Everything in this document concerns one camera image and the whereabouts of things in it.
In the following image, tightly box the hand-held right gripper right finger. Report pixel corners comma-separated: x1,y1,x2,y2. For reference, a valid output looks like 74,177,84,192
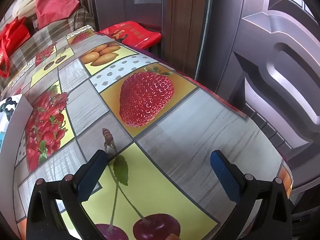
210,150,293,240

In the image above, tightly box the purple metal door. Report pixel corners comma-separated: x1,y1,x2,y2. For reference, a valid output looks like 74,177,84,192
200,0,320,188

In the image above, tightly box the red printed shopping bag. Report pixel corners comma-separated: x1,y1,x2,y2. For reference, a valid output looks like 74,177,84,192
98,21,162,50

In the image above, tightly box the white foam padding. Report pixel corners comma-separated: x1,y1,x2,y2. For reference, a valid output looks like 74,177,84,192
12,0,38,18

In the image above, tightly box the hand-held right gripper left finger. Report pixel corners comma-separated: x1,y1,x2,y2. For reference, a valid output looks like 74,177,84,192
26,149,110,240

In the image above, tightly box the dark door panel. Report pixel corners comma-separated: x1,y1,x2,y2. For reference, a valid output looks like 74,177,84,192
77,0,175,55

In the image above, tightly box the red tote bag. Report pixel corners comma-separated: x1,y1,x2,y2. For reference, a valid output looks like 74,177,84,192
0,17,31,78

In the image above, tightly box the white cardboard box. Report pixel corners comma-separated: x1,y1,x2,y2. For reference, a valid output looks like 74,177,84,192
0,94,34,157

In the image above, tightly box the red plastic bag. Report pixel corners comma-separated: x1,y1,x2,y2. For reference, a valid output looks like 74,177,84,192
36,0,81,30

